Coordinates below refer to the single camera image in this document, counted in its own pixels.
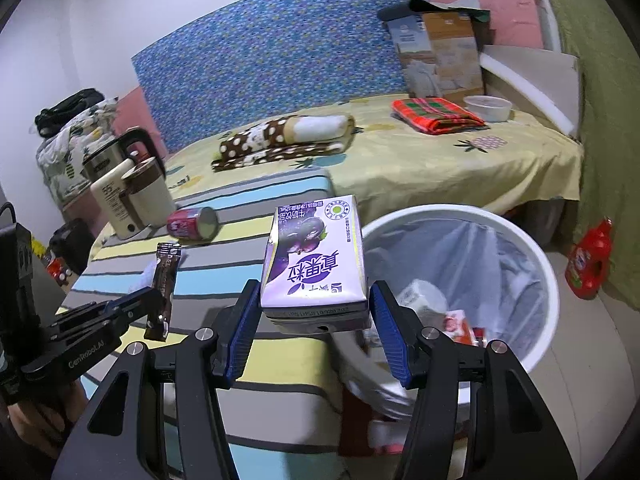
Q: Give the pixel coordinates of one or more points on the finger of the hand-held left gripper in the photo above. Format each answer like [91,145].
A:
[145,300]
[80,312]

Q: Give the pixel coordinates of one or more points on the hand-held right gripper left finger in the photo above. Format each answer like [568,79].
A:
[245,330]

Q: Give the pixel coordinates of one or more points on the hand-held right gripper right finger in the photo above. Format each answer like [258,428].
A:
[387,330]

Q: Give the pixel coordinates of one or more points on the brown sachet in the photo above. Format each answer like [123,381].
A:
[165,270]

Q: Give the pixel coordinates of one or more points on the purple milk carton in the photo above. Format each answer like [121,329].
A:
[315,260]

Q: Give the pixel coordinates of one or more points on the white trash bin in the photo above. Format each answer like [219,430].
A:
[542,280]

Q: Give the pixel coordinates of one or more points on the person's left hand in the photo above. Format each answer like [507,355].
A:
[35,420]

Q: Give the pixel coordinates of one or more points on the small red toy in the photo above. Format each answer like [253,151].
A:
[57,270]

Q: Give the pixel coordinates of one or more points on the dark red drink can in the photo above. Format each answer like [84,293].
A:
[192,222]

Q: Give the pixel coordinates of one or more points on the pink cabinet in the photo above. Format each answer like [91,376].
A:
[80,210]

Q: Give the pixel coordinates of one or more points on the cream cup with brown lid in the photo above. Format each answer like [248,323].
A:
[150,195]

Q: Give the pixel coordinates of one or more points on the clear plastic bin liner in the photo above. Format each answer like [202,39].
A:
[480,250]

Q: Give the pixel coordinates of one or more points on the pineapple print quilt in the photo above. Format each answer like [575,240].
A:
[70,145]

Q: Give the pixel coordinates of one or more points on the stainless steel kettle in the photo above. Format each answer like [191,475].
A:
[107,157]

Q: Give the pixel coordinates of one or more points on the yellow bed sheet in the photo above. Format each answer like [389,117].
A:
[450,170]

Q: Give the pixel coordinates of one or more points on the black bag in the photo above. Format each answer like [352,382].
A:
[67,107]

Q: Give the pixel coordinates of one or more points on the brown polka dot blanket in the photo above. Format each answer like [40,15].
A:
[285,137]

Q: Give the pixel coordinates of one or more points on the red detergent bottle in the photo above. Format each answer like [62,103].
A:
[590,260]

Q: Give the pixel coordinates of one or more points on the red plaid cloth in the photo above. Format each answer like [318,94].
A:
[435,115]

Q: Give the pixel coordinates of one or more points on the white bowl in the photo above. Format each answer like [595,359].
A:
[487,107]

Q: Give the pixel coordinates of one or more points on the blue patterned mattress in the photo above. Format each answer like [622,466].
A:
[280,60]

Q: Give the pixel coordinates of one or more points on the cardboard box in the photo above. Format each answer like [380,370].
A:
[440,55]

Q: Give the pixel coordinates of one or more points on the white board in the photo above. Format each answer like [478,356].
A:
[530,80]

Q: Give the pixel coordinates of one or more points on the green cloth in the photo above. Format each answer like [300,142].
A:
[600,85]

